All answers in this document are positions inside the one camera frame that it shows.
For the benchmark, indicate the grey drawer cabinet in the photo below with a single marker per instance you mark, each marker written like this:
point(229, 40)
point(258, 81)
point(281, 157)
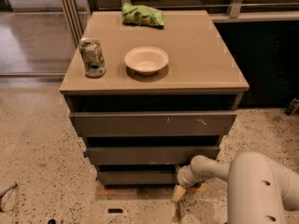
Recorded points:
point(201, 75)

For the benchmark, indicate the grey top drawer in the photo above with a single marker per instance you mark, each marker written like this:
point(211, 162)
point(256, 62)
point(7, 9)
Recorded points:
point(136, 124)

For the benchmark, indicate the grey bottom drawer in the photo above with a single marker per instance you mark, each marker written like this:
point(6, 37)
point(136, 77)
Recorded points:
point(137, 178)

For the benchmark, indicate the white paper bowl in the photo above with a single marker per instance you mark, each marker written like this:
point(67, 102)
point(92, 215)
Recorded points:
point(146, 60)

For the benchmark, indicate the grey middle drawer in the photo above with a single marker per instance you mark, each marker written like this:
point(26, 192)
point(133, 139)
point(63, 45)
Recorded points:
point(147, 155)

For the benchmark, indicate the metal window frame post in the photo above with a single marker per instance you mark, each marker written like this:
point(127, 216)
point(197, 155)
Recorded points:
point(72, 18)

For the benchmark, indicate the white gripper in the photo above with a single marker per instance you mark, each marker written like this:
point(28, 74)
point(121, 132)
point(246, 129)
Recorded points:
point(186, 178)

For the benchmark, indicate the white green soda can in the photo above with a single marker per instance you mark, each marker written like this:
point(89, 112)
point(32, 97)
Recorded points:
point(92, 56)

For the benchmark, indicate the dark caster wheel at right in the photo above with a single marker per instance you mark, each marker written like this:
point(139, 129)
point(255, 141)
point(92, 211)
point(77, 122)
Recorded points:
point(292, 108)

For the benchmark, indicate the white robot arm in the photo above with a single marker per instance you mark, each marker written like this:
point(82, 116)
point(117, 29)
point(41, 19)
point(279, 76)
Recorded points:
point(259, 189)

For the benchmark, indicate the black floor slot plate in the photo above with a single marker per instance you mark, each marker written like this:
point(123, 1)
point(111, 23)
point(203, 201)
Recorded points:
point(115, 211)

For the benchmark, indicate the green chip bag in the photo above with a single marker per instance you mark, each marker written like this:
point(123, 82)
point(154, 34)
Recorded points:
point(142, 15)

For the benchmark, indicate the grey drawer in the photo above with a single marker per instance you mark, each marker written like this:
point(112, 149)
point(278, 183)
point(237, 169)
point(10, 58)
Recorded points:
point(136, 124)
point(137, 178)
point(147, 155)

